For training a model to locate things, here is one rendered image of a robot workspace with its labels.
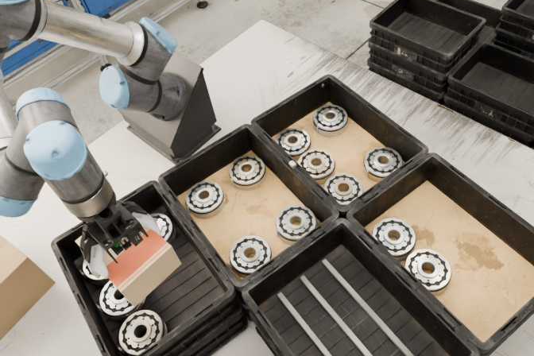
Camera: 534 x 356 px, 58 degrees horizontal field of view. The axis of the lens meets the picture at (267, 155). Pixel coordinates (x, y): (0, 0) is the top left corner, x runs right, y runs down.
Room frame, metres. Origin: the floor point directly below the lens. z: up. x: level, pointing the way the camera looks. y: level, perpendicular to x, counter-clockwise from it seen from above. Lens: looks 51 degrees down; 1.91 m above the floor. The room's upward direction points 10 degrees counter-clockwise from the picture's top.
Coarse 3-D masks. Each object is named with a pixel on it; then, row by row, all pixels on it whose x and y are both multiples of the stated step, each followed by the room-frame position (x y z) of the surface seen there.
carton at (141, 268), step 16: (144, 240) 0.49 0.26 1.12; (160, 240) 0.49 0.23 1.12; (128, 256) 0.46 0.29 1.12; (144, 256) 0.46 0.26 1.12; (160, 256) 0.45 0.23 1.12; (176, 256) 0.47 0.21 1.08; (112, 272) 0.44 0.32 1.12; (128, 272) 0.43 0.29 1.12; (144, 272) 0.43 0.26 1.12; (160, 272) 0.44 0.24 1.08; (128, 288) 0.40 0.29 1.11; (144, 288) 0.42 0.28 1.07
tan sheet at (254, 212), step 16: (224, 176) 0.83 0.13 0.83; (272, 176) 0.80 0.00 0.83; (224, 192) 0.78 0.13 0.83; (240, 192) 0.77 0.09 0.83; (256, 192) 0.76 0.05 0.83; (272, 192) 0.75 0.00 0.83; (288, 192) 0.74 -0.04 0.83; (224, 208) 0.73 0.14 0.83; (240, 208) 0.72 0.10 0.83; (256, 208) 0.71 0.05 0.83; (272, 208) 0.70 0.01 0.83; (208, 224) 0.69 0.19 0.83; (224, 224) 0.68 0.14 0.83; (240, 224) 0.67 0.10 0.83; (256, 224) 0.66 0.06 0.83; (272, 224) 0.65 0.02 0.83; (224, 240) 0.63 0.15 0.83; (272, 240) 0.60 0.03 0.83; (224, 256) 0.59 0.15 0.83
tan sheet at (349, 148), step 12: (300, 120) 1.00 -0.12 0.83; (312, 120) 0.99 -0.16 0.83; (348, 120) 0.96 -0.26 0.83; (312, 132) 0.94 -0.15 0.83; (348, 132) 0.91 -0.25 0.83; (360, 132) 0.91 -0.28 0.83; (312, 144) 0.89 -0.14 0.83; (324, 144) 0.89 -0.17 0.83; (336, 144) 0.88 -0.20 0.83; (348, 144) 0.87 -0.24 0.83; (360, 144) 0.86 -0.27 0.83; (372, 144) 0.85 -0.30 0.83; (336, 156) 0.83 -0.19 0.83; (348, 156) 0.83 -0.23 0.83; (360, 156) 0.82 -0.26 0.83; (336, 168) 0.79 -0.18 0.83; (348, 168) 0.78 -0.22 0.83; (360, 168) 0.78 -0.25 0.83; (360, 180) 0.74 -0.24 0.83; (372, 180) 0.73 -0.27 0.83
